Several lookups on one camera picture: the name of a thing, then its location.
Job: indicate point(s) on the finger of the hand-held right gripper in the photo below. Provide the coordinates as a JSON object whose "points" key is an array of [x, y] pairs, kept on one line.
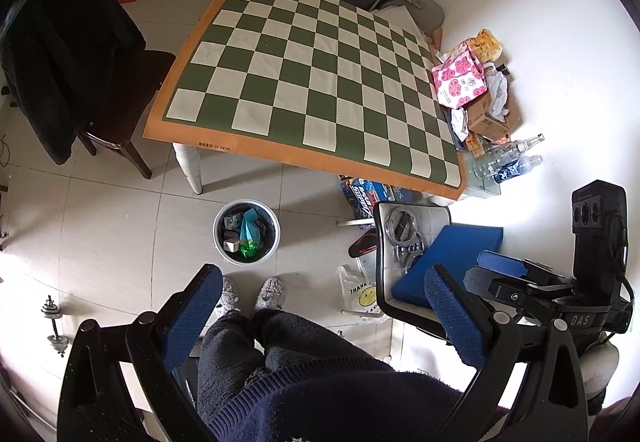
{"points": [[502, 263], [480, 282]]}

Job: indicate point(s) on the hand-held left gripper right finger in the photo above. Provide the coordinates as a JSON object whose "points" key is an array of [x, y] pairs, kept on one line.
{"points": [[455, 317]]}

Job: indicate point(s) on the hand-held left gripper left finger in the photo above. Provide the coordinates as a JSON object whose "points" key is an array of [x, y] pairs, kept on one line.
{"points": [[192, 312]]}

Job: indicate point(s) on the white round trash bin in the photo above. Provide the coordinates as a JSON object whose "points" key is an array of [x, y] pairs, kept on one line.
{"points": [[220, 244]]}

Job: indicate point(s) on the long white pink box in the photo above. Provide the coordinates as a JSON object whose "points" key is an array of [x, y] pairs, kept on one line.
{"points": [[231, 245]]}

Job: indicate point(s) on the green blue snack bag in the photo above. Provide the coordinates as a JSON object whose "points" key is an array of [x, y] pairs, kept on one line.
{"points": [[248, 237]]}

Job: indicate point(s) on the person's right forearm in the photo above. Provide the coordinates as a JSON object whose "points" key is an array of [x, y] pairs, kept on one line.
{"points": [[602, 367]]}

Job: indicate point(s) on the grey fluffy slipper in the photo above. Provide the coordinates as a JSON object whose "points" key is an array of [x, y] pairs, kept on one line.
{"points": [[270, 294], [227, 294]]}

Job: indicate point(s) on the blue seat cushion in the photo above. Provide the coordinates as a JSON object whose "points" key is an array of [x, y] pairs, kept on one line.
{"points": [[450, 252]]}

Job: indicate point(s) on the white chair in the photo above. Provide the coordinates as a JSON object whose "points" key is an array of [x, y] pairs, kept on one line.
{"points": [[435, 217]]}

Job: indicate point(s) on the smiley face plastic bag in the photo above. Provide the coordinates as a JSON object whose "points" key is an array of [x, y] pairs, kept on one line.
{"points": [[362, 294]]}

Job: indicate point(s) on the plastic bottle with blue label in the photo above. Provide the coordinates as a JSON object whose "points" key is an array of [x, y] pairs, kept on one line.
{"points": [[515, 168]]}

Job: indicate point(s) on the clear plastic bottle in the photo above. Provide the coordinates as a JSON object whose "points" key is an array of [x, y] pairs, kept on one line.
{"points": [[482, 166]]}

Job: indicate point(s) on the red black slipper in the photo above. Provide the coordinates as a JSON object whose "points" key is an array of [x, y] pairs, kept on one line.
{"points": [[362, 244]]}

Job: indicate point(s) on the clear glass bottle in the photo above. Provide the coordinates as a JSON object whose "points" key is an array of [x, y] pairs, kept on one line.
{"points": [[520, 145]]}

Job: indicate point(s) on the orange snack packet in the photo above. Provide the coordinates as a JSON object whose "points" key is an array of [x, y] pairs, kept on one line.
{"points": [[475, 146]]}

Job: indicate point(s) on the metal dumbbell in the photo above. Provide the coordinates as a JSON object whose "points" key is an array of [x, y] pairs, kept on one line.
{"points": [[55, 327]]}

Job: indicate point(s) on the brown cardboard box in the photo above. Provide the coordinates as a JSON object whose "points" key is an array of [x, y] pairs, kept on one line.
{"points": [[487, 125]]}

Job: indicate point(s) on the person's navy clothing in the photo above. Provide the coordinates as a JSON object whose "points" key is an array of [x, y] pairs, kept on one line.
{"points": [[310, 387]]}

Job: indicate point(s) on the white table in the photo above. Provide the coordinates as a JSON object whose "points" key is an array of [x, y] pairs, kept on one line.
{"points": [[190, 167]]}

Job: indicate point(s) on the crumpled white paper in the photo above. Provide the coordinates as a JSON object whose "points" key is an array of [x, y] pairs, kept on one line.
{"points": [[460, 122]]}

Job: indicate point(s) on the blue printed toy box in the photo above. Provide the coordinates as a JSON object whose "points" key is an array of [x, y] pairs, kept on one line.
{"points": [[360, 194]]}

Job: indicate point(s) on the white plastic bag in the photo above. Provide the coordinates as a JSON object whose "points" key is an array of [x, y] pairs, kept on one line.
{"points": [[497, 87]]}

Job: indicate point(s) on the pink flower printed bag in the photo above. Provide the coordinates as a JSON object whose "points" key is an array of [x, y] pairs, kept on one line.
{"points": [[457, 77]]}

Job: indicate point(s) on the yellow snack packet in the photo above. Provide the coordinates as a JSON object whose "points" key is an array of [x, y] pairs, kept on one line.
{"points": [[485, 45]]}

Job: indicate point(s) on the dark wooden chair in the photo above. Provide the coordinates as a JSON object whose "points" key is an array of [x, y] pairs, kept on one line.
{"points": [[145, 72]]}

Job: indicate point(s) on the green white checkered tablecloth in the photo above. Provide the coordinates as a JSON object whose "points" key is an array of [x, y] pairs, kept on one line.
{"points": [[300, 72]]}

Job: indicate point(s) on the grey seat cushion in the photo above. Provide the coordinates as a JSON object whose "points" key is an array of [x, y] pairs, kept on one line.
{"points": [[427, 7]]}

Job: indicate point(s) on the black jacket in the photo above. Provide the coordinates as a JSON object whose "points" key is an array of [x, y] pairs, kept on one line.
{"points": [[65, 47]]}

